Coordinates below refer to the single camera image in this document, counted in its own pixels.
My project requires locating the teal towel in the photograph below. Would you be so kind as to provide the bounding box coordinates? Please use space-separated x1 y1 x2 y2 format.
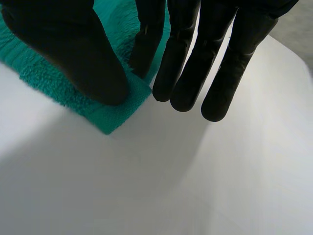
0 0 171 136

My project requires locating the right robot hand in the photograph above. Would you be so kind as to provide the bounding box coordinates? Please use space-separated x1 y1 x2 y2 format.
1 0 297 121

